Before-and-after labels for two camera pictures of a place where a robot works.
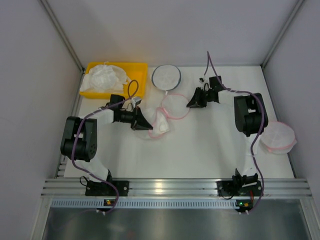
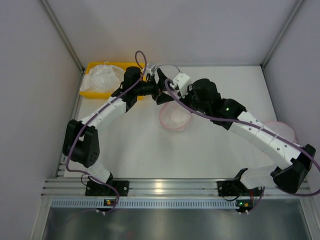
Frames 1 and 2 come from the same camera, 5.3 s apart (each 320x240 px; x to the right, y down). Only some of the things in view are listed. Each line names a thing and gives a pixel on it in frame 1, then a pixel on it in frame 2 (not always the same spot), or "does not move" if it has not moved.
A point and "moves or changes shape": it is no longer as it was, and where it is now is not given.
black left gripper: x=135 y=118 to x=155 y=88
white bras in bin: x=104 y=78 does not move
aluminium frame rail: x=172 y=187 does not move
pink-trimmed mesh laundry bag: x=174 y=106 moves or changes shape
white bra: x=161 y=125 to x=179 y=116
